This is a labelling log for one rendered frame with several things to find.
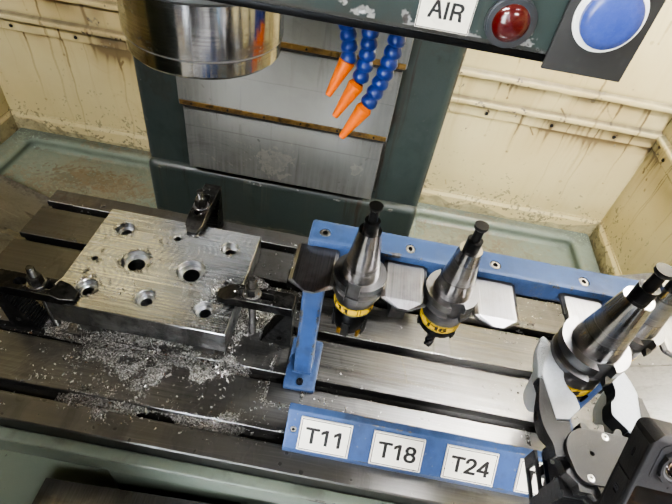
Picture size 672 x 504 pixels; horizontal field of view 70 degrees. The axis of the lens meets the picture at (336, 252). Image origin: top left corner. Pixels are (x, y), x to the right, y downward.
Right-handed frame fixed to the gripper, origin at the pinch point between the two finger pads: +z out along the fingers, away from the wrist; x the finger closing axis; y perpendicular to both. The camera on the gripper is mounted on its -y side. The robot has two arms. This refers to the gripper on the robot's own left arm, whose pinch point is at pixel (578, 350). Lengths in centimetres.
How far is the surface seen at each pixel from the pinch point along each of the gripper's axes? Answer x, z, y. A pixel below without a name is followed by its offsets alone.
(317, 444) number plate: -22.4, -0.7, 34.2
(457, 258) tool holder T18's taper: -12.2, 8.1, -1.1
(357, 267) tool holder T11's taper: -22.5, 7.0, 2.2
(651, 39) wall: 41, 101, 4
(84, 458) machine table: -57, -7, 42
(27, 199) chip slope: -110, 58, 59
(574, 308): 4.3, 10.1, 5.3
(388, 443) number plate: -12.1, 0.8, 32.4
